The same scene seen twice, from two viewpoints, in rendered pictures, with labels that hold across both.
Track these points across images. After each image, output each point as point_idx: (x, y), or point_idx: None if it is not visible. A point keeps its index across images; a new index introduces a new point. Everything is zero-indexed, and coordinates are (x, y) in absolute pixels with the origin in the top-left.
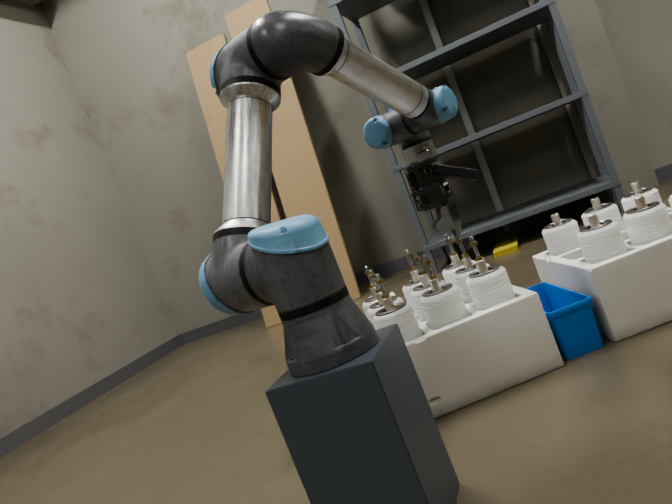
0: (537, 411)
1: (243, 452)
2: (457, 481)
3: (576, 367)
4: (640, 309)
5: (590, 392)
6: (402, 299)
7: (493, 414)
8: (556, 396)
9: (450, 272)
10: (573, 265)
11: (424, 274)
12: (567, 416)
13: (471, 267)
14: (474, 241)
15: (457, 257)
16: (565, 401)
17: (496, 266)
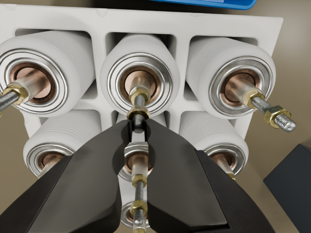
0: (279, 78)
1: (117, 231)
2: (303, 146)
3: (247, 11)
4: None
5: (300, 33)
6: (145, 192)
7: None
8: (275, 56)
9: (71, 107)
10: None
11: (146, 177)
12: (308, 67)
13: (149, 84)
14: (288, 117)
15: (31, 85)
16: (289, 56)
17: (251, 62)
